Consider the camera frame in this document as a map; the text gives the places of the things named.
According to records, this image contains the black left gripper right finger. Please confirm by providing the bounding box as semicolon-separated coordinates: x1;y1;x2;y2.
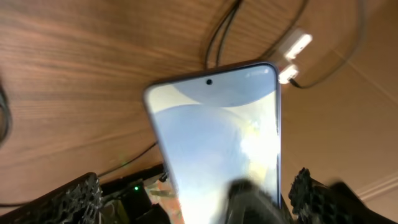
288;168;397;224

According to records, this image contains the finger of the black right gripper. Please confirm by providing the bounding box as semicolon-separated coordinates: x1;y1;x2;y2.
223;179;294;224

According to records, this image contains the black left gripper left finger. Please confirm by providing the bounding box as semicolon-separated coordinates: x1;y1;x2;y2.
1;172;101;224

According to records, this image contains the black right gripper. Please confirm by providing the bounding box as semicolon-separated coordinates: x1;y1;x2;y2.
98;164;183;224

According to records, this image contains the Samsung Galaxy smartphone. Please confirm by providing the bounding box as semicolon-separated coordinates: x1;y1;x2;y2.
144;62;281;223

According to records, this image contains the white charger plug adapter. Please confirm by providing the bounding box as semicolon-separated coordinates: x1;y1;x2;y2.
279;64;299;85

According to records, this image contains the white power strip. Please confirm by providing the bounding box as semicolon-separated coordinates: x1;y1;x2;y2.
277;28;313;60

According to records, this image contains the black charger cable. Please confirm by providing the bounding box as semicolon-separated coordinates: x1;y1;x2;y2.
0;0;364;208

